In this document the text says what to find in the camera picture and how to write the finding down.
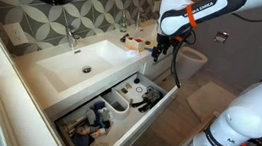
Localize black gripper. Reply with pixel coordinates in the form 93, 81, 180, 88
151, 34, 174, 62

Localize chrome faucet near window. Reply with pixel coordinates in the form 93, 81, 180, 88
66, 27, 80, 49

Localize black round small object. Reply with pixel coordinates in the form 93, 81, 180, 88
134, 79, 140, 84

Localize chrome toilet paper holder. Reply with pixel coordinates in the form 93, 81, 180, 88
214, 31, 229, 43

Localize open white vanity drawer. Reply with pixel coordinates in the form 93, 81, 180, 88
54, 73, 177, 146

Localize white wall outlet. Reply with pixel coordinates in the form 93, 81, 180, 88
3, 23, 28, 46

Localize black tangled cable bundle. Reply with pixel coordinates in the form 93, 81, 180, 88
129, 84, 165, 115

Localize crumpled white tissue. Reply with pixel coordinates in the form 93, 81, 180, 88
125, 50, 139, 58

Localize small dark square object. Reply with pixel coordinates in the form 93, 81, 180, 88
121, 88, 128, 93

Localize white toilet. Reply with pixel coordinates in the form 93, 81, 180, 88
176, 46, 208, 80

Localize closed white vanity drawers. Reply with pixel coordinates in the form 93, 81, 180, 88
143, 53, 173, 80

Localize beige floor mat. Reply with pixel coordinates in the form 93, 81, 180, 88
186, 82, 235, 121

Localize white square container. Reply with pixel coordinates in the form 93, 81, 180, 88
125, 37, 145, 52

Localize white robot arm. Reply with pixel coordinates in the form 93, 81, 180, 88
158, 0, 262, 146

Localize white rectangular sink basin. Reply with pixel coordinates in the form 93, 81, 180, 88
36, 40, 135, 92

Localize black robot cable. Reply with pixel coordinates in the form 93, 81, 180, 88
168, 27, 199, 90

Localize white curved drawer divider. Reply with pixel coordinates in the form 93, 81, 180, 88
102, 89, 130, 120

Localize clear glass soap bottle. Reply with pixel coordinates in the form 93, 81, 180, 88
120, 10, 127, 33

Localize toiletries pile in drawer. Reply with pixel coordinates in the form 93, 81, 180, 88
63, 100, 111, 146

